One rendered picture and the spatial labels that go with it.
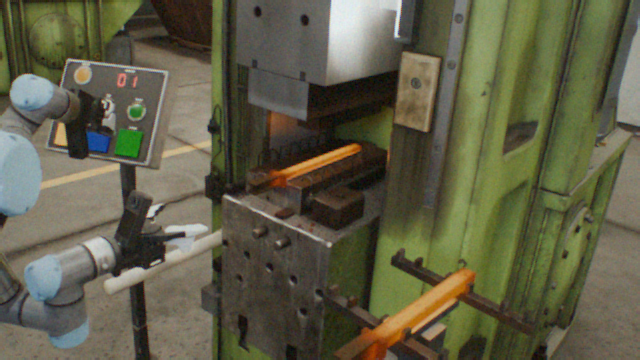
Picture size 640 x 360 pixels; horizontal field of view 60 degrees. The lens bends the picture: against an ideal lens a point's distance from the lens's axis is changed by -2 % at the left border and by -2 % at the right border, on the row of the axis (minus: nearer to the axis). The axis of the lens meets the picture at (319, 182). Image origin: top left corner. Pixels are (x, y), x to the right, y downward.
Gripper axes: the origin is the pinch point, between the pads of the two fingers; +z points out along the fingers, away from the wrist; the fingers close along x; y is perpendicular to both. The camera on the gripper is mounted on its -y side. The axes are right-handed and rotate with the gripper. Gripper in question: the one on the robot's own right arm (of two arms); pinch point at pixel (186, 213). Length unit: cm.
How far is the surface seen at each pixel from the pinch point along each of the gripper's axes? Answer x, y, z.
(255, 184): 1.0, -1.3, 20.6
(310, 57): 7.6, -32.5, 30.6
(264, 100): -6.5, -19.1, 30.6
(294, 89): 3.3, -24.1, 30.6
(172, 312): -83, 100, 56
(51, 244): -175, 100, 47
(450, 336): 48, 34, 46
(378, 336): 54, 0, -5
